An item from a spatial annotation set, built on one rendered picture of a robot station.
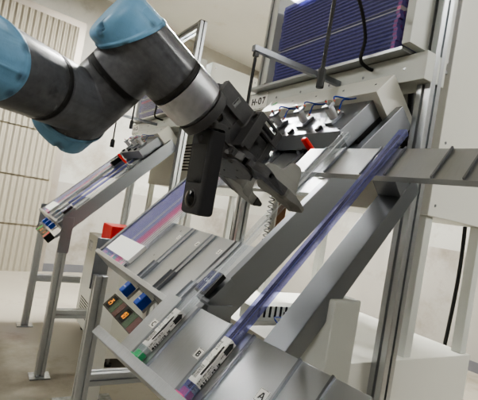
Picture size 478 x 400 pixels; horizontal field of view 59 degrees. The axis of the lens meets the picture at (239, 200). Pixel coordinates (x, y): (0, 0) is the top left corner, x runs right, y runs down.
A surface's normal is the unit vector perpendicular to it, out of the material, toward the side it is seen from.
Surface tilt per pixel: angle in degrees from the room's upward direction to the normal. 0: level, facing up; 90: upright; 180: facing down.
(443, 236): 90
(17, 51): 80
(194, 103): 114
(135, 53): 124
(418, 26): 90
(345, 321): 90
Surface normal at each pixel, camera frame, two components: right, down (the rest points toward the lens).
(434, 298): -0.75, -0.15
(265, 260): 0.53, 0.07
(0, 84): 0.61, 0.75
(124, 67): 0.06, 0.33
